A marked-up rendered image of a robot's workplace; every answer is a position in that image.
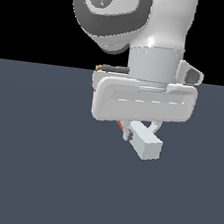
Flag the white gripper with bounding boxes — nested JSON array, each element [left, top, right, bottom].
[[84, 69, 200, 150]]

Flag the white and orange rectangular peg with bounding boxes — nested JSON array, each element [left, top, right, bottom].
[[111, 117, 166, 164]]

